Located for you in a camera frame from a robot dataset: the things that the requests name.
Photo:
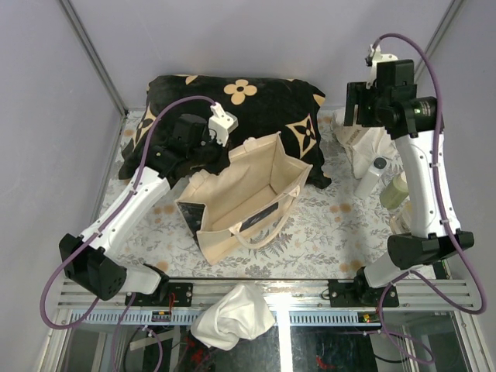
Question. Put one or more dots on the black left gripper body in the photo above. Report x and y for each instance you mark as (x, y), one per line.
(210, 155)

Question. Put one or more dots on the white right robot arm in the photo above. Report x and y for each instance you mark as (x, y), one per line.
(436, 233)

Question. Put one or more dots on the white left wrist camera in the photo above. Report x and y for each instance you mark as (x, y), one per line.
(221, 124)

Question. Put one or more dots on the black floral pillow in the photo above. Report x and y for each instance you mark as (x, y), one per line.
(262, 106)

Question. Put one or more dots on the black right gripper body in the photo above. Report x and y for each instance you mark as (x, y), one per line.
(368, 101)

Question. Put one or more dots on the floral table mat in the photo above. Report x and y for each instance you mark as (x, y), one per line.
(329, 234)

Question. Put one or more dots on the crumpled white cloth on table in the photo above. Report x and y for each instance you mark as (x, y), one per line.
(361, 144)

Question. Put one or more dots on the white rag on rail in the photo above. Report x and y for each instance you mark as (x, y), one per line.
(241, 314)

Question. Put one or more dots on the aluminium front rail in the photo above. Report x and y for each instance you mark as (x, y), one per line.
(320, 302)

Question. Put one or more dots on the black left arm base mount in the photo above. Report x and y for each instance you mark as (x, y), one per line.
(170, 292)

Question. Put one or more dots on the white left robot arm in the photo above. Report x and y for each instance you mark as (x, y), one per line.
(91, 255)

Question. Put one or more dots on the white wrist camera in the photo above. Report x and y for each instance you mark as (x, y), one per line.
(221, 124)
(374, 57)

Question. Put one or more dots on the white bottle grey cap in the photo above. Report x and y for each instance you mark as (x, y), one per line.
(372, 176)

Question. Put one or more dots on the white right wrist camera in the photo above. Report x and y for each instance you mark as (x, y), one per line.
(374, 57)

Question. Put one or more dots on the green liquid bottle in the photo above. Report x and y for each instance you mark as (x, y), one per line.
(395, 192)

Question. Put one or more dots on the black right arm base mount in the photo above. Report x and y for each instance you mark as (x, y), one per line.
(353, 294)

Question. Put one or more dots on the beige canvas tote bag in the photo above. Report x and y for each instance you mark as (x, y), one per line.
(248, 203)

